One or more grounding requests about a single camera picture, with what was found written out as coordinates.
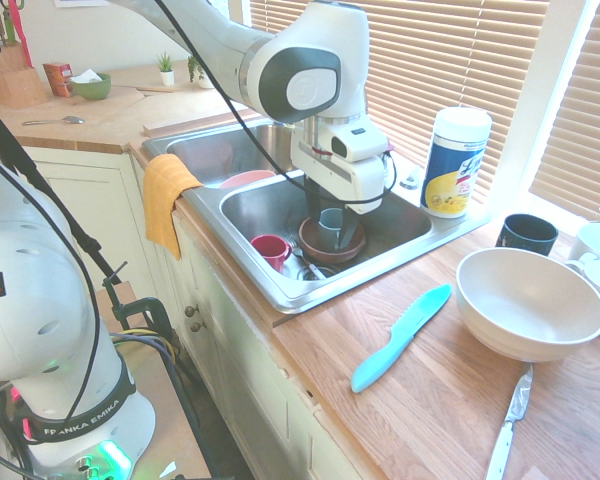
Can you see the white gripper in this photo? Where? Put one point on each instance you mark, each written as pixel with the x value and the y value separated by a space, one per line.
pixel 352 180

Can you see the teal plastic serrated knife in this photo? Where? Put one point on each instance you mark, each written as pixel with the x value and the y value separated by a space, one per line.
pixel 402 335

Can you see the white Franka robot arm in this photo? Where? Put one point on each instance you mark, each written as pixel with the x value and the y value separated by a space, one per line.
pixel 300 30

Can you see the stainless steel double sink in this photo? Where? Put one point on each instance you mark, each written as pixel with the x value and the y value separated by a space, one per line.
pixel 260 205

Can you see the white sink hole cap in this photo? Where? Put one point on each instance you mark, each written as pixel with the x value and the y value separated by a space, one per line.
pixel 411 179

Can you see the steel knife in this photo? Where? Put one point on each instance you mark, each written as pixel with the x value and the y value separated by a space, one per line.
pixel 515 410

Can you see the wooden knife block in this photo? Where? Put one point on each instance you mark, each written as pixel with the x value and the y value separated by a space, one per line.
pixel 12 80

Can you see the grey mug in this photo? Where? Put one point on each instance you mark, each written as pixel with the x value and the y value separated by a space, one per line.
pixel 330 225

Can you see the brown wooden bowl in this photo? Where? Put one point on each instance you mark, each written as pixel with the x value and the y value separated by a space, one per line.
pixel 330 254

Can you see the steel utensil in drain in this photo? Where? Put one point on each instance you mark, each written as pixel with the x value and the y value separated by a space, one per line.
pixel 305 262

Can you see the red mug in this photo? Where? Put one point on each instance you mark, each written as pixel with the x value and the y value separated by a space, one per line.
pixel 270 250

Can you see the pink plastic bowl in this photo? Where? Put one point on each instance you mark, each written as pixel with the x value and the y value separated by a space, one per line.
pixel 247 178

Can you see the disinfecting wipes canister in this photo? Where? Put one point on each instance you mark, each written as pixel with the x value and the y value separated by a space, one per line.
pixel 455 160

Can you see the yellow dish cloth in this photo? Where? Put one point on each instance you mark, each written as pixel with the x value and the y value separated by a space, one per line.
pixel 162 200

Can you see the beige slatted window blind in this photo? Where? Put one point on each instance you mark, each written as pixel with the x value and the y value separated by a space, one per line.
pixel 430 60
pixel 585 125

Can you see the small potted plant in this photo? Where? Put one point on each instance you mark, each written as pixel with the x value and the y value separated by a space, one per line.
pixel 166 72
pixel 200 72

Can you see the black mug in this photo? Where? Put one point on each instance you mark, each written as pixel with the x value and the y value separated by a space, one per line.
pixel 527 240

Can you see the green metal clamp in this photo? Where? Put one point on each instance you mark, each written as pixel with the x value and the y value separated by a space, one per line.
pixel 150 302

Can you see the large white bowl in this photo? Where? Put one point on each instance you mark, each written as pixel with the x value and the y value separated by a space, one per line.
pixel 525 310

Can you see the green bowl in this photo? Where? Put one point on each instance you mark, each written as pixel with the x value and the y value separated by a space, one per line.
pixel 92 89

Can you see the metal spoon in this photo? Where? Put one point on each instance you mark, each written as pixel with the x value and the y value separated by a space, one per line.
pixel 72 120

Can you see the white crumpled paper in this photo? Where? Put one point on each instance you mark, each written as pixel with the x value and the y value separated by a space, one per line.
pixel 86 77

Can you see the orange cardboard box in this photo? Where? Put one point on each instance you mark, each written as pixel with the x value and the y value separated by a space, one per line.
pixel 57 80

